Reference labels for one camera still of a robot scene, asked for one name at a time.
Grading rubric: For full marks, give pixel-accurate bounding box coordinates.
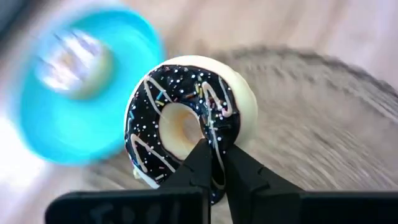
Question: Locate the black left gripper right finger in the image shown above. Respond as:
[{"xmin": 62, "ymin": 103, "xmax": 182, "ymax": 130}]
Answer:
[{"xmin": 222, "ymin": 144, "xmax": 398, "ymax": 224}]

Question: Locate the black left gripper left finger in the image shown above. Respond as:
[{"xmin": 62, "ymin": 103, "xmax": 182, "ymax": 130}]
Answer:
[{"xmin": 45, "ymin": 138, "xmax": 214, "ymax": 224}]

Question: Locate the round wicker mat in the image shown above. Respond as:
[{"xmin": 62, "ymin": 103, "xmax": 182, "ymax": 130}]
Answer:
[{"xmin": 83, "ymin": 45, "xmax": 398, "ymax": 224}]

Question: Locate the chocolate glazed donut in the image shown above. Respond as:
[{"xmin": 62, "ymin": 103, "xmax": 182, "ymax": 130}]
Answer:
[{"xmin": 123, "ymin": 55, "xmax": 259, "ymax": 206}]

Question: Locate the purple glazed donut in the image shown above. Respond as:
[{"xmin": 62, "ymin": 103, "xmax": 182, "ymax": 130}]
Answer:
[{"xmin": 34, "ymin": 27, "xmax": 114, "ymax": 100}]

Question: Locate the teal plastic plate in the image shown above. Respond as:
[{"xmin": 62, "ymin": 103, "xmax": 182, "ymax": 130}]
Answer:
[{"xmin": 12, "ymin": 7, "xmax": 166, "ymax": 166}]

